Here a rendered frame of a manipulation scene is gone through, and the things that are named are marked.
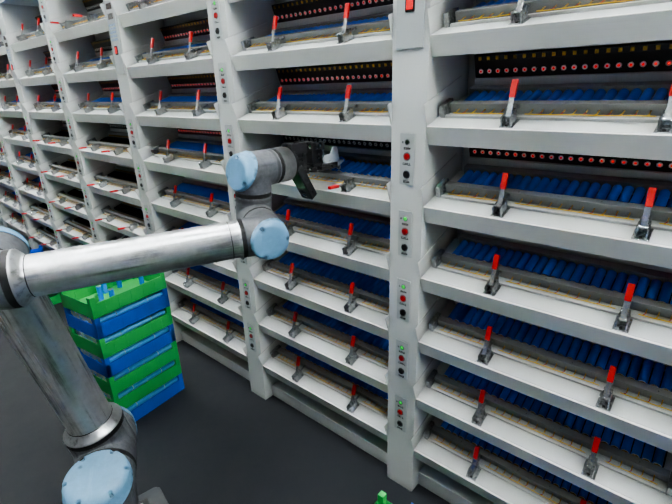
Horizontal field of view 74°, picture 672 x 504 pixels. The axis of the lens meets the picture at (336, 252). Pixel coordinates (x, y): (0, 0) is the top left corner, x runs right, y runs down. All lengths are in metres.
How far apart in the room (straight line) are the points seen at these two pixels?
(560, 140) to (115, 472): 1.23
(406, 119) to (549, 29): 0.34
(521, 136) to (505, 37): 0.19
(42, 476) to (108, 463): 0.65
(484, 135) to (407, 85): 0.22
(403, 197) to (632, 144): 0.49
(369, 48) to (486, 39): 0.29
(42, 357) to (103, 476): 0.32
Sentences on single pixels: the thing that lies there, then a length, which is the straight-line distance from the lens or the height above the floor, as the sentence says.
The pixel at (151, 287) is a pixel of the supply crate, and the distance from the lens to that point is 1.85.
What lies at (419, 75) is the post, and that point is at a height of 1.22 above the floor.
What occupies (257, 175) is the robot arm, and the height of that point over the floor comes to 1.01.
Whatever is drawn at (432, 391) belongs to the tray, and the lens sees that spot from 1.38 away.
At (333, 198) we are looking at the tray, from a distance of 1.29.
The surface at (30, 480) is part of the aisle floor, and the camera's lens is 1.97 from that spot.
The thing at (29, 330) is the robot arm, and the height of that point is 0.72.
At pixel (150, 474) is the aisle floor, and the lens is 1.79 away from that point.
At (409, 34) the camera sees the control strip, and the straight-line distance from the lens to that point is 1.10.
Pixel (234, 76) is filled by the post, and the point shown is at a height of 1.24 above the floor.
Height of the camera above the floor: 1.21
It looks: 20 degrees down
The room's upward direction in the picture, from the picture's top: 2 degrees counter-clockwise
